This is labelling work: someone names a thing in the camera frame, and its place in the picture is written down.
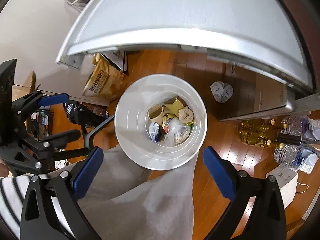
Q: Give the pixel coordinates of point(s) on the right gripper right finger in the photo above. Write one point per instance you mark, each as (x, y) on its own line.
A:
(267, 219)

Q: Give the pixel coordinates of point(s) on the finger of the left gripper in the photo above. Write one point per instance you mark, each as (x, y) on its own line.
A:
(49, 100)
(60, 141)

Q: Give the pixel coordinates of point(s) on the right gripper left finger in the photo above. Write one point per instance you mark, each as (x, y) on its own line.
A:
(50, 208)

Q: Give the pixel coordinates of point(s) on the blue white tissue pack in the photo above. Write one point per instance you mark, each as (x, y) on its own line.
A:
(154, 131)

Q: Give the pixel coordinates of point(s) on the beige paper napkin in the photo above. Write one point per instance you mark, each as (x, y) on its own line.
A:
(186, 115)

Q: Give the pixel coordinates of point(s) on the white round trash bin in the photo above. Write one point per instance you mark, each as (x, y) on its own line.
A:
(178, 143)

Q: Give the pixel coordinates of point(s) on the striped shirt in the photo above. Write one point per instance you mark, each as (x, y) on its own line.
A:
(13, 190)

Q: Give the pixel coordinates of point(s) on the white paper shopping bag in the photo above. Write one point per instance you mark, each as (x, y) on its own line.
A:
(287, 180)

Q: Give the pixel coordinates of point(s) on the brown paper bag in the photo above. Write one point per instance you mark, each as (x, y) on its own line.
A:
(105, 82)

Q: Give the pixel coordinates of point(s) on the clear water bottle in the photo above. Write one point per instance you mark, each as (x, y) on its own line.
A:
(294, 157)

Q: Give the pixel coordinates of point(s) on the grey trousers leg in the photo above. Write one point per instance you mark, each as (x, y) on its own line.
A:
(124, 203)

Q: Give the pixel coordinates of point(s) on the yellow oil bottle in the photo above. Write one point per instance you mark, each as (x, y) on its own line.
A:
(252, 132)

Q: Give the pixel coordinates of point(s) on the paper cup in bin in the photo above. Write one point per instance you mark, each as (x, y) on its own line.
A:
(155, 114)

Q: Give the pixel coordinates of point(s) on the crumpled grey paper ball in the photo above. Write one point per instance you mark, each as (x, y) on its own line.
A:
(221, 91)

